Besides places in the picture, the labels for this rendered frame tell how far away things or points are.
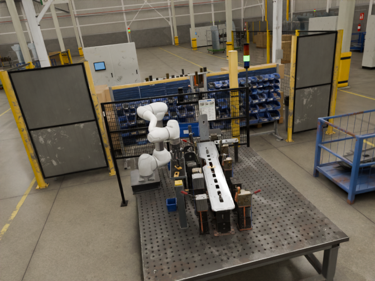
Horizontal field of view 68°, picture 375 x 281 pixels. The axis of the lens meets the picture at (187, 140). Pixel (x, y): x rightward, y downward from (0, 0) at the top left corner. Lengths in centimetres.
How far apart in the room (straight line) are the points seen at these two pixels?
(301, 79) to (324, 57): 56
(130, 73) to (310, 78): 580
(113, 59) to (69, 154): 498
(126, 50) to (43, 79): 498
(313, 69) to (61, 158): 479
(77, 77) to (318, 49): 418
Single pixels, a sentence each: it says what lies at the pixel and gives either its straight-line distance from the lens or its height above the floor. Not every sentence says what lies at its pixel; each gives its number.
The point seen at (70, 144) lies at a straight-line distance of 510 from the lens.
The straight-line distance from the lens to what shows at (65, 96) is 486.
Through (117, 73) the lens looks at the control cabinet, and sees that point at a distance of 956.
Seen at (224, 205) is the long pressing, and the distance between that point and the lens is 230.
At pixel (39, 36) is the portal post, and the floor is 244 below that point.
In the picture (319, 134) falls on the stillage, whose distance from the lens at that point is 444.
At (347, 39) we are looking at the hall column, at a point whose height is 148.
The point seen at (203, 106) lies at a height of 136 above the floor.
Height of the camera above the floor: 236
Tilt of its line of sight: 22 degrees down
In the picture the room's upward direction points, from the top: 6 degrees counter-clockwise
